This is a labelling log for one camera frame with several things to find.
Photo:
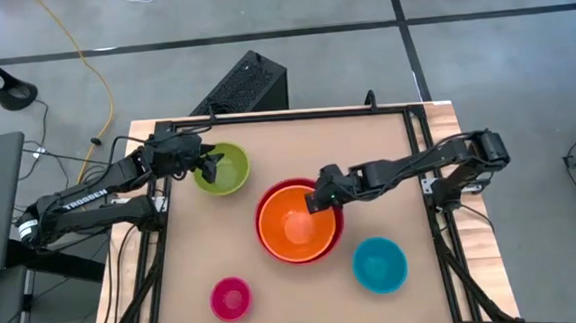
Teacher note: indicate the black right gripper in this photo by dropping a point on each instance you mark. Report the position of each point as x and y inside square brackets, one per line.
[334, 183]

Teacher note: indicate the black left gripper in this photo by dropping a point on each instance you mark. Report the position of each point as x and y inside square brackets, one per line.
[177, 153]

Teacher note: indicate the green bowl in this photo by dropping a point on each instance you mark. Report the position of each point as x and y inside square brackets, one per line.
[233, 172]

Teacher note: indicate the orange bowl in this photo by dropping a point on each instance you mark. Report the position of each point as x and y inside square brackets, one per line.
[292, 231]

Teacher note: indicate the blue bowl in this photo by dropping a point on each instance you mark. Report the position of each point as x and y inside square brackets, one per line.
[379, 265]

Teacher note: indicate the small pink bowl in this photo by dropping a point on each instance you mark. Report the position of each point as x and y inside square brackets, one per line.
[231, 299]

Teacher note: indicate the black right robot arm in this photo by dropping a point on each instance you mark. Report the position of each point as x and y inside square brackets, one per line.
[393, 167]

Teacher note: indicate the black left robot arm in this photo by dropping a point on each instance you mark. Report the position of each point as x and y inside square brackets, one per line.
[85, 196]

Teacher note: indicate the large red bowl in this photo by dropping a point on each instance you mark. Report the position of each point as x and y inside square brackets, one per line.
[339, 228]

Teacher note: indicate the black computer tower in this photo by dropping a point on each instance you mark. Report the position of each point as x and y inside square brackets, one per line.
[250, 83]

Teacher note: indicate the tan table mat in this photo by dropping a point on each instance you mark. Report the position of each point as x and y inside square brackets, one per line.
[286, 302]

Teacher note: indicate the black metal table frame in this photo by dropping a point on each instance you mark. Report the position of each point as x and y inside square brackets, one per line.
[290, 116]

